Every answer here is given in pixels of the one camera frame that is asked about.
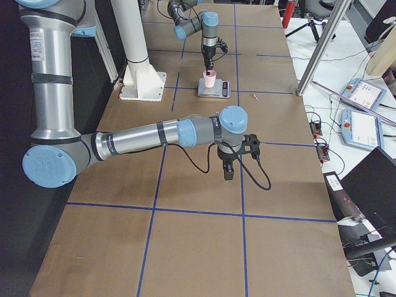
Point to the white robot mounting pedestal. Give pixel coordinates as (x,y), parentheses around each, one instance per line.
(141,81)

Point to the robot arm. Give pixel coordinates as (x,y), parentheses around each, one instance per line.
(59,152)
(205,22)

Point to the black tripod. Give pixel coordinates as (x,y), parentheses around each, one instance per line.
(312,24)

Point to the aluminium frame post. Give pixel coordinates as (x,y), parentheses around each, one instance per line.
(332,24)

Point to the red cylinder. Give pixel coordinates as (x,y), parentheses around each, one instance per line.
(288,13)

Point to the black monitor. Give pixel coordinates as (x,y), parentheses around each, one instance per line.
(371,185)

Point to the lower blue teach pendant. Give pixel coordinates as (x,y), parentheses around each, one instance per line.
(361,130)

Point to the silver kitchen scale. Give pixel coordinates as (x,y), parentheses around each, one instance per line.
(216,89)

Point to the blue teach pendant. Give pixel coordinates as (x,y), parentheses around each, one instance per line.
(361,130)
(364,93)

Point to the brown paper table cover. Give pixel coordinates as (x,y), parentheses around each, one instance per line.
(99,251)

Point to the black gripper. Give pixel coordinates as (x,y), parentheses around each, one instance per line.
(208,55)
(226,158)

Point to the upper blue teach pendant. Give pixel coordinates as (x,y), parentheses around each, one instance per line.
(364,93)

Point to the blue tape line crosswise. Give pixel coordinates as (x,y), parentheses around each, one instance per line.
(295,219)

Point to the blue tape line lengthwise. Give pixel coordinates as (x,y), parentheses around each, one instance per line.
(245,256)

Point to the pink plastic cup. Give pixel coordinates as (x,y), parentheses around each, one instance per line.
(209,78)

